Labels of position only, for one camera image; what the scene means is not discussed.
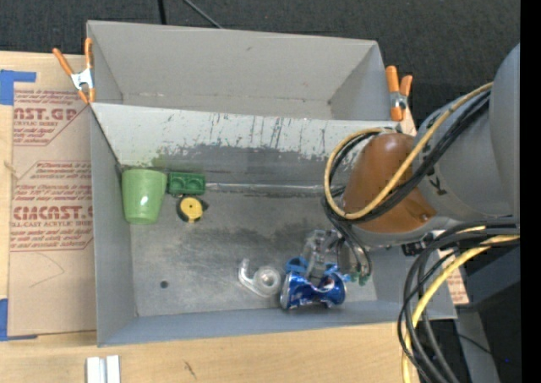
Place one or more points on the green toy vehicle yellow wheel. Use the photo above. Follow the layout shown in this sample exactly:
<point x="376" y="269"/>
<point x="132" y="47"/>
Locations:
<point x="186" y="183"/>

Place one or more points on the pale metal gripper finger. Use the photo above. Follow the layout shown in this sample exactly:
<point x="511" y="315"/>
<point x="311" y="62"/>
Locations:
<point x="313" y="251"/>
<point x="331" y="246"/>

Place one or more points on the brown cardboard board red print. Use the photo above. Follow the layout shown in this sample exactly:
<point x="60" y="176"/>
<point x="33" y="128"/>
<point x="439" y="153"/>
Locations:
<point x="50" y="271"/>

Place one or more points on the green plastic cup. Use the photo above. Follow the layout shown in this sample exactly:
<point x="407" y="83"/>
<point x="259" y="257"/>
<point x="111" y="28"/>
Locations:
<point x="143" y="197"/>

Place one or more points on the grey metal bin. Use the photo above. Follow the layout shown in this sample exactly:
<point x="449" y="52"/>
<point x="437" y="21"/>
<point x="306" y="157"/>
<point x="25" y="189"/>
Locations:
<point x="220" y="246"/>

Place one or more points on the black cylinder on white bracket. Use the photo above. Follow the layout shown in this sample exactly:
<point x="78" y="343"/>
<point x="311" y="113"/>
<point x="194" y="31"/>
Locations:
<point x="413" y="248"/>

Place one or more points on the crushed blue drink can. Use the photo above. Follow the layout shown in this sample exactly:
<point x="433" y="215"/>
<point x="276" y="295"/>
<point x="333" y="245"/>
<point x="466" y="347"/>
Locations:
<point x="304" y="293"/>

